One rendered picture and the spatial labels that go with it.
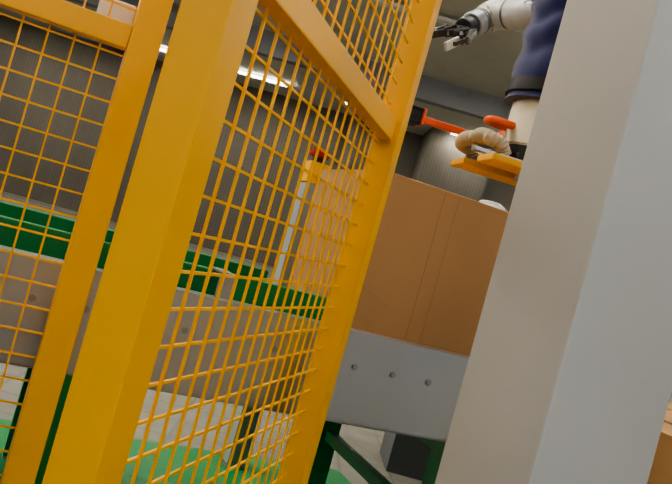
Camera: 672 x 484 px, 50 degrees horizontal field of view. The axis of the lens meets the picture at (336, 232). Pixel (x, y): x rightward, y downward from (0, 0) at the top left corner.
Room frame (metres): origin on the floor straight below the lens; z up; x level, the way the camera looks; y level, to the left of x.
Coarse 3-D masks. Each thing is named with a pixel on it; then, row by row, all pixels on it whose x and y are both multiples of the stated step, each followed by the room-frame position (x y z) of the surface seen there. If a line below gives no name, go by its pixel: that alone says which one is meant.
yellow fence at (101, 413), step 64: (192, 0) 0.63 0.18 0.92; (256, 0) 0.66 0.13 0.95; (320, 0) 0.89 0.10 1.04; (384, 0) 1.13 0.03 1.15; (192, 64) 0.62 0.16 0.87; (320, 64) 0.92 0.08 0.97; (384, 64) 1.24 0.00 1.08; (192, 128) 0.62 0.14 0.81; (384, 128) 1.26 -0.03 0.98; (128, 192) 0.63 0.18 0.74; (192, 192) 0.64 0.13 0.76; (384, 192) 1.35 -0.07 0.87; (128, 256) 0.62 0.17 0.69; (256, 256) 0.90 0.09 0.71; (320, 256) 1.17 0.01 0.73; (128, 320) 0.62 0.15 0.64; (128, 384) 0.63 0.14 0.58; (192, 384) 0.82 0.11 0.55; (320, 384) 1.34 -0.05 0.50; (64, 448) 0.63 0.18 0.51; (128, 448) 0.66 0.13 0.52
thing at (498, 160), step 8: (520, 152) 1.88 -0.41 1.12; (480, 160) 1.89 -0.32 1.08; (488, 160) 1.85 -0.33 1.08; (496, 160) 1.82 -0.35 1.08; (504, 160) 1.82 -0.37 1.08; (512, 160) 1.83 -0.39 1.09; (520, 160) 1.85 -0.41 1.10; (504, 168) 1.90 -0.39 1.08; (512, 168) 1.87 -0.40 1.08; (520, 168) 1.84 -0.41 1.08
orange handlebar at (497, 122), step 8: (424, 120) 2.18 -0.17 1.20; (432, 120) 2.19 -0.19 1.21; (488, 120) 1.95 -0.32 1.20; (496, 120) 1.94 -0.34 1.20; (504, 120) 1.94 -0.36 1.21; (440, 128) 2.20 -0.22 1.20; (448, 128) 2.20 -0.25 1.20; (456, 128) 2.21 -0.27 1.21; (504, 128) 1.99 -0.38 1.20; (512, 128) 1.95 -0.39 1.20
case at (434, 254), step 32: (320, 192) 1.92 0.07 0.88; (416, 192) 1.64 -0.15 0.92; (448, 192) 1.67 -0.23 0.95; (320, 224) 1.86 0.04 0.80; (384, 224) 1.62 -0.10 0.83; (416, 224) 1.65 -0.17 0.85; (448, 224) 1.68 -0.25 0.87; (480, 224) 1.71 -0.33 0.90; (384, 256) 1.63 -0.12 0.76; (416, 256) 1.66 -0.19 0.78; (448, 256) 1.69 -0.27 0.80; (480, 256) 1.72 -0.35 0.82; (320, 288) 1.76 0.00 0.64; (384, 288) 1.63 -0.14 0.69; (416, 288) 1.67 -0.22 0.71; (448, 288) 1.70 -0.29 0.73; (480, 288) 1.73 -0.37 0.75; (384, 320) 1.64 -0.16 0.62; (416, 320) 1.67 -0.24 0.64; (448, 320) 1.71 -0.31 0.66
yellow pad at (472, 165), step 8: (456, 160) 2.05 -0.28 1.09; (464, 160) 2.00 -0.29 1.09; (472, 160) 2.01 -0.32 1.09; (464, 168) 2.08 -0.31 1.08; (472, 168) 2.04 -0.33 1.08; (480, 168) 2.02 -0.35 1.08; (488, 168) 2.02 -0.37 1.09; (496, 168) 2.03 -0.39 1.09; (488, 176) 2.10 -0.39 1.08; (496, 176) 2.06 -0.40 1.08; (504, 176) 2.03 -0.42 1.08; (512, 176) 2.04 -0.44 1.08; (512, 184) 2.13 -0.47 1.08
